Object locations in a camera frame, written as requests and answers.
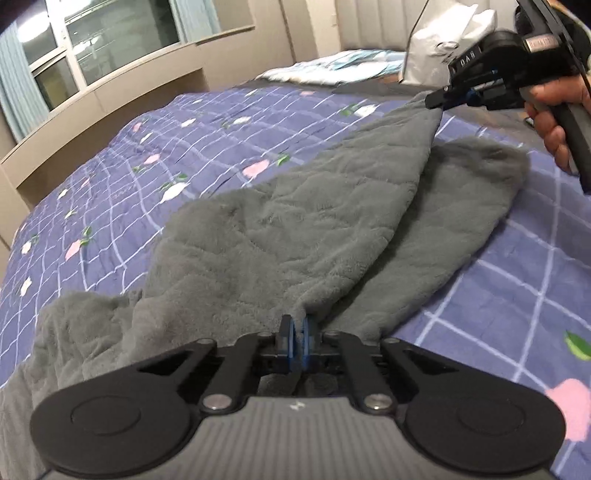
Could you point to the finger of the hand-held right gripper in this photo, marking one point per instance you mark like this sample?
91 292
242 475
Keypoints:
457 83
478 100

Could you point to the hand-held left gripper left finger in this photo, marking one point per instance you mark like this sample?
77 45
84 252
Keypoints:
288 345

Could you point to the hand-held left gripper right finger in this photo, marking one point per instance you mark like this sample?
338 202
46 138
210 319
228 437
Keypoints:
305 345

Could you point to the grey fleece pants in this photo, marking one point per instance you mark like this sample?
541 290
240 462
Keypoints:
286 217

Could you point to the person's right hand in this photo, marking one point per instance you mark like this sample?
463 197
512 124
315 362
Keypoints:
549 134

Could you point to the grey padded headboard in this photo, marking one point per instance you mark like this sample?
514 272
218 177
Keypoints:
378 23

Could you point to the light blue patterned blanket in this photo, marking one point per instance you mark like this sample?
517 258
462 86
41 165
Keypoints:
323 69

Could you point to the blue checked floral quilt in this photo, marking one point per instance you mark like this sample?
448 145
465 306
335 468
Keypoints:
207 138

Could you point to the light blue curtain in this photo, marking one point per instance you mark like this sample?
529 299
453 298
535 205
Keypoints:
18 87
194 18

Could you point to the beige window bench cabinet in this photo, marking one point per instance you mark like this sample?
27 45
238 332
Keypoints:
106 101

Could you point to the window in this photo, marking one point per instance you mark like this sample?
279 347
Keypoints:
115 27

